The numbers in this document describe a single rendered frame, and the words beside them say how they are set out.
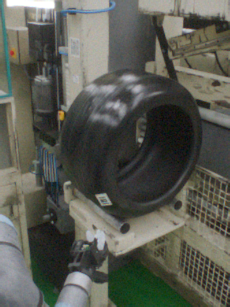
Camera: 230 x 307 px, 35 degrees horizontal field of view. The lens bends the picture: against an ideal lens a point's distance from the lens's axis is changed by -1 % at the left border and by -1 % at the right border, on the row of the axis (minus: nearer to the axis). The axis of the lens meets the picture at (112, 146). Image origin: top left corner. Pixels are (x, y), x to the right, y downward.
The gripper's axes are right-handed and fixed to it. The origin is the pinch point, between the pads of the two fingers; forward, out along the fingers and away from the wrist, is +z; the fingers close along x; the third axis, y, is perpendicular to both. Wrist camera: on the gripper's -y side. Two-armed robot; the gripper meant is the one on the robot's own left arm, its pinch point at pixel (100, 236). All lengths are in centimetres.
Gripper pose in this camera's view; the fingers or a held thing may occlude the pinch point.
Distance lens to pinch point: 124.2
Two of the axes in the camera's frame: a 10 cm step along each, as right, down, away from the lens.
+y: -3.5, -8.4, -4.1
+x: -9.1, 2.0, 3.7
